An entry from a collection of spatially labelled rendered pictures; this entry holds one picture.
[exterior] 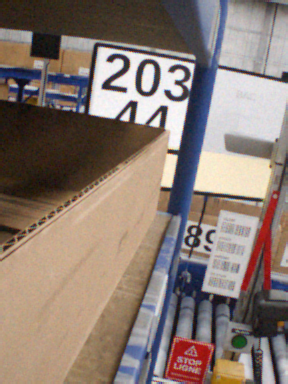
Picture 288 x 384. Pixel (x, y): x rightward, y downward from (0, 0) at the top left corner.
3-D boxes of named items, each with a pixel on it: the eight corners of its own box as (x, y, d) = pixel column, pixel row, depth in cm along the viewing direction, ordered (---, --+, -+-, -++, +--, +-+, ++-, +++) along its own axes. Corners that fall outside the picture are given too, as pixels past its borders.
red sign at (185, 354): (164, 378, 103) (174, 336, 99) (164, 375, 103) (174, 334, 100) (226, 391, 101) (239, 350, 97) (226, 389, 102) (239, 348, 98)
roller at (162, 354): (139, 385, 109) (147, 373, 108) (162, 298, 159) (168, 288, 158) (155, 393, 109) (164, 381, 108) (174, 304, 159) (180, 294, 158)
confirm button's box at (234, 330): (221, 351, 96) (228, 327, 95) (221, 343, 99) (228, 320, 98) (249, 356, 95) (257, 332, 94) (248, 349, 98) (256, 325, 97)
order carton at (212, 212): (168, 251, 160) (176, 208, 156) (175, 227, 188) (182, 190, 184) (271, 273, 155) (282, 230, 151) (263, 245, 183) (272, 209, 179)
